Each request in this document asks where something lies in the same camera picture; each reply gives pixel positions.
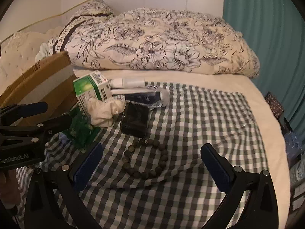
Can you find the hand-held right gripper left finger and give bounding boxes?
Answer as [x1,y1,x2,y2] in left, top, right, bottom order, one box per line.
[24,141,104,229]

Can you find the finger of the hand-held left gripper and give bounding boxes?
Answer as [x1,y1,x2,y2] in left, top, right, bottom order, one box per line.
[0,114,72,146]
[0,101,48,125]

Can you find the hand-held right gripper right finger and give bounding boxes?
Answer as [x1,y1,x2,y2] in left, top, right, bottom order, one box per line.
[200,143,279,229]

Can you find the green foil packet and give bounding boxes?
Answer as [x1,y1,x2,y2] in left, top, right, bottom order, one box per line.
[64,107,101,150]

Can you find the white cloth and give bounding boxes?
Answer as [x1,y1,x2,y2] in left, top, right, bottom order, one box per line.
[86,98,127,127]

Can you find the green and white medicine box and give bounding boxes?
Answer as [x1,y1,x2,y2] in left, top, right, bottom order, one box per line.
[73,70,112,118]

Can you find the dark bead bracelet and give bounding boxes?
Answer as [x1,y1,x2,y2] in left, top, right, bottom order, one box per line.
[123,138,169,179]

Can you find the brown cardboard box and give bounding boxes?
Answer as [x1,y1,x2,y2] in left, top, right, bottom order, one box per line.
[0,51,78,127]

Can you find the black wallet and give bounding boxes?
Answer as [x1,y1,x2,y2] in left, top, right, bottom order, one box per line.
[120,101,150,139]

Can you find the navy and white plastic packet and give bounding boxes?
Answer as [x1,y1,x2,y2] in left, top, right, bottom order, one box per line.
[112,85,170,109]

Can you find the checked cloth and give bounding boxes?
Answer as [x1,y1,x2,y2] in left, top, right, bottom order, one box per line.
[14,82,270,229]

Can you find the light green cloth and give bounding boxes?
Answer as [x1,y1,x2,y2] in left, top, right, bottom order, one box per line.
[35,43,52,61]

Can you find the cream tufted headboard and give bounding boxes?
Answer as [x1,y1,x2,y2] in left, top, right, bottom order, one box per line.
[0,26,63,77]

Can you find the black bag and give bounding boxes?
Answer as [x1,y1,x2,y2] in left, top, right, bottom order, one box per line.
[277,116,291,134]

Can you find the white squeeze tube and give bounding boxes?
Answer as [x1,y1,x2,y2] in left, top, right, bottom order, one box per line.
[110,77,146,89]

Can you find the dark patterned bag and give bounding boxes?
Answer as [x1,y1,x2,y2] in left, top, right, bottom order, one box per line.
[264,92,285,119]

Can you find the floral duvet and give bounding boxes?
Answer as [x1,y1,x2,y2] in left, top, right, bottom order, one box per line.
[48,0,261,79]

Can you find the teal curtain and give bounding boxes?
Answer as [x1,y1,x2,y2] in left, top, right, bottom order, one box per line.
[223,0,305,132]

